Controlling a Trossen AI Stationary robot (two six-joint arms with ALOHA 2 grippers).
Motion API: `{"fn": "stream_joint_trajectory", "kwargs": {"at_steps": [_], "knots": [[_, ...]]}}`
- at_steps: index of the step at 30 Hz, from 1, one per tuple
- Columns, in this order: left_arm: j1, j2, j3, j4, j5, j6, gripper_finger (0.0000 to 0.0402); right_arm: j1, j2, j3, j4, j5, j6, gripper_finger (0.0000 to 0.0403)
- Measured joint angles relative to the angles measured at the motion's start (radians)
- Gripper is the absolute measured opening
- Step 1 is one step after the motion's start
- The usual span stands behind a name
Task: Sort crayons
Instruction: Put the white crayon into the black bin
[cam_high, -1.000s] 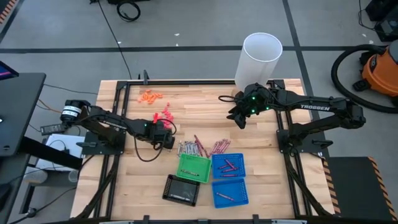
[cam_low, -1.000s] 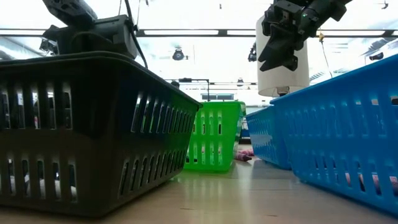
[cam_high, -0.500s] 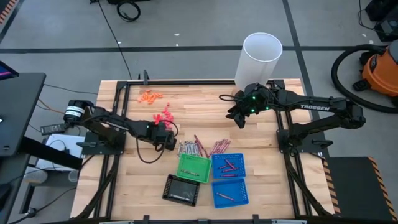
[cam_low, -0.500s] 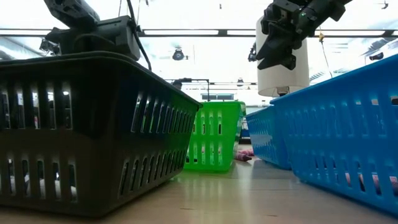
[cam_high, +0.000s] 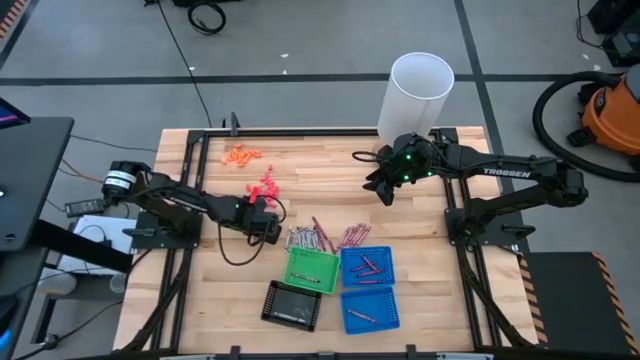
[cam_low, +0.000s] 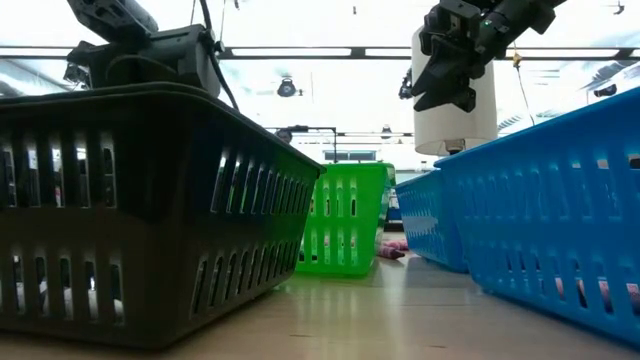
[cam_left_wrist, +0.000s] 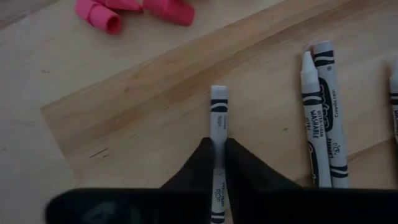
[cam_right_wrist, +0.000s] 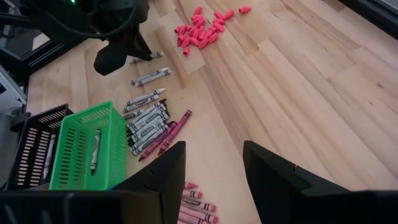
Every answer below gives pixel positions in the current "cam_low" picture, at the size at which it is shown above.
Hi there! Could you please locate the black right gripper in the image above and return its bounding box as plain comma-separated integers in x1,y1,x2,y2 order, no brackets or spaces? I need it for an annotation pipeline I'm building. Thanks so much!
409,0,494,114

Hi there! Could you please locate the grey crayon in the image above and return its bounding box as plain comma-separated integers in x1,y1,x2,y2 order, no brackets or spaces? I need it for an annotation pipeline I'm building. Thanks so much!
14,282,124,321

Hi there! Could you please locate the white shade table lamp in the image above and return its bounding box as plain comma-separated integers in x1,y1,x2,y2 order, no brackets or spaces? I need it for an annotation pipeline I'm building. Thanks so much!
410,24,499,157

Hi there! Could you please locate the black dome ceiling fixture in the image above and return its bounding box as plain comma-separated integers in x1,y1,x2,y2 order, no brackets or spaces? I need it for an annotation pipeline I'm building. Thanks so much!
276,76,305,99

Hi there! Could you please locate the blue plastic basket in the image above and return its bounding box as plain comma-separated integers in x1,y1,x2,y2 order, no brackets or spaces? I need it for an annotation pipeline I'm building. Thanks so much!
433,87,640,346
394,168,471,274

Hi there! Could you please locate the black metal stand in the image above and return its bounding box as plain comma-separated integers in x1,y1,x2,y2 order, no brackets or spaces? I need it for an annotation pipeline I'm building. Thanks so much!
289,124,339,164

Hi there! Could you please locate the green plastic basket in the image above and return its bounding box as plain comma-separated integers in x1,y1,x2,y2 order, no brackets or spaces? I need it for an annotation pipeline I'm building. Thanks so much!
294,161,397,278

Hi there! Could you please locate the black plastic basket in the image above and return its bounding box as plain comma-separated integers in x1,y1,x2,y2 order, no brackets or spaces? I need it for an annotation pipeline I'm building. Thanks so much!
0,82,326,350

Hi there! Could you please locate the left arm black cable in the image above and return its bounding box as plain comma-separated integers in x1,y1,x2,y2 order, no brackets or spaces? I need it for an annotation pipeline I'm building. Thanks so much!
197,0,241,112

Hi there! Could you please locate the yellow hanging cord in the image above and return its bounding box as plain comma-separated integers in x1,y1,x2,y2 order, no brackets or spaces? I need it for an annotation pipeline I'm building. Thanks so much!
512,49,537,126

